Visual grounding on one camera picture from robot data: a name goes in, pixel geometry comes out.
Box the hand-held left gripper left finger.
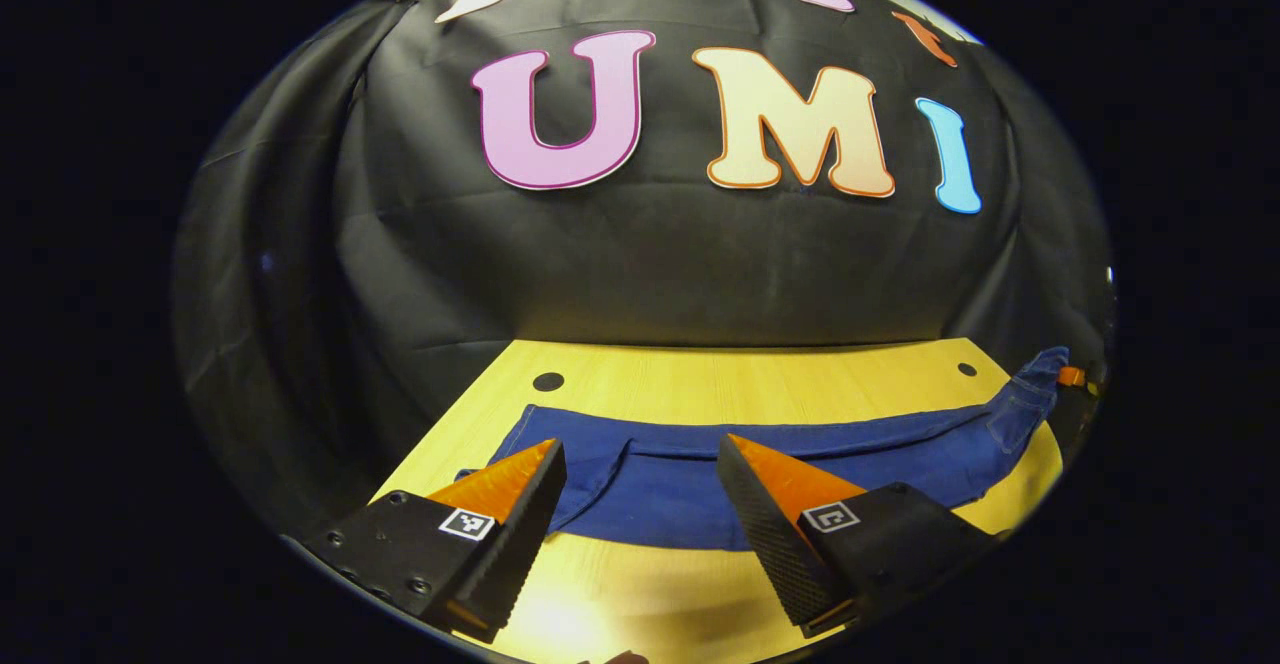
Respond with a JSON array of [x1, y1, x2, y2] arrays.
[[298, 438, 568, 644]]

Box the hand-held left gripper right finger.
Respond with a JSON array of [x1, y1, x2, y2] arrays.
[[715, 433, 1003, 639]]

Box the blue jeans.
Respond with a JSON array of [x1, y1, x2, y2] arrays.
[[455, 346, 1071, 552]]

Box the black backdrop cloth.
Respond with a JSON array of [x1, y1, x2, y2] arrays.
[[170, 0, 1116, 535]]

